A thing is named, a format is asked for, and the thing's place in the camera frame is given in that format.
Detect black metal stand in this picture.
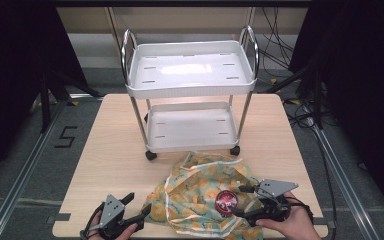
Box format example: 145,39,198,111
265,61,325,130
39,68,103,134

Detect yellow green patterned cloth bag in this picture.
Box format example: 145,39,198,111
141,151,273,240

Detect white two-tier cart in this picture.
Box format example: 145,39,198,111
120,24,260,162

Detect black curtain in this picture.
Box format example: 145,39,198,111
288,0,384,216
0,0,89,189

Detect bundle of black cables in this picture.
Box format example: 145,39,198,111
257,6,302,72

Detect person's left hand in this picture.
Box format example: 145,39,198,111
87,210,140,240

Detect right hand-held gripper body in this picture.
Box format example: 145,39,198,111
245,178,300,228

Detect person's right hand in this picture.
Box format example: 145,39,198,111
255,190,323,240

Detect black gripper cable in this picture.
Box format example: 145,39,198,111
283,195,315,225
79,203,105,240

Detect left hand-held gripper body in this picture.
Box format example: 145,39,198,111
94,193,135,240

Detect red-lidded candy can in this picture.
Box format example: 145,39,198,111
214,189,239,215

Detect aluminium floor rail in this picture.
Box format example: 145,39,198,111
0,96,72,240
308,116,384,240

